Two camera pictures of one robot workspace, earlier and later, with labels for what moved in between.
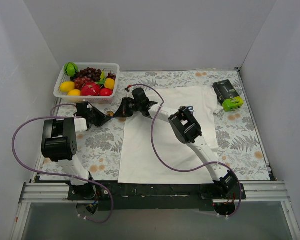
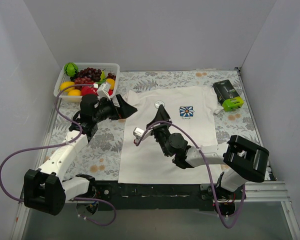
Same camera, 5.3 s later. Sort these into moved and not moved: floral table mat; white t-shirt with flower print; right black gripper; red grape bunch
Moved: right black gripper
Not moved: white t-shirt with flower print; floral table mat; red grape bunch
